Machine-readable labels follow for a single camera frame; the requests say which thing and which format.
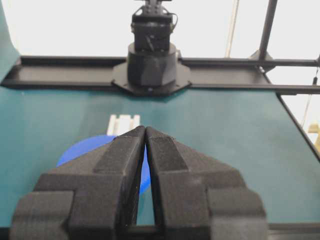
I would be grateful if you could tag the silver aluminium extrusion rail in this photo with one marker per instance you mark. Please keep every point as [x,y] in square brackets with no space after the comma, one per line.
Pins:
[121,124]

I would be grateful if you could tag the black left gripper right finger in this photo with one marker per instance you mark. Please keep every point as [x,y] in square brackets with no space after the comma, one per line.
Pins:
[196,197]

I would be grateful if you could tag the black metal frame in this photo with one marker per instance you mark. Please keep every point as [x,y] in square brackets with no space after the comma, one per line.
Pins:
[240,86]

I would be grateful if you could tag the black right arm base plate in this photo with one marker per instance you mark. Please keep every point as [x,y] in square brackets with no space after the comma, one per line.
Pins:
[150,83]

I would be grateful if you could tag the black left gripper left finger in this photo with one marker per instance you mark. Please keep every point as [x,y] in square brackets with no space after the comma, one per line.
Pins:
[88,198]

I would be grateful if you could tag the small blue plastic gear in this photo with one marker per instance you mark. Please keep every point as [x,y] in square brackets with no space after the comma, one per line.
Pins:
[89,144]

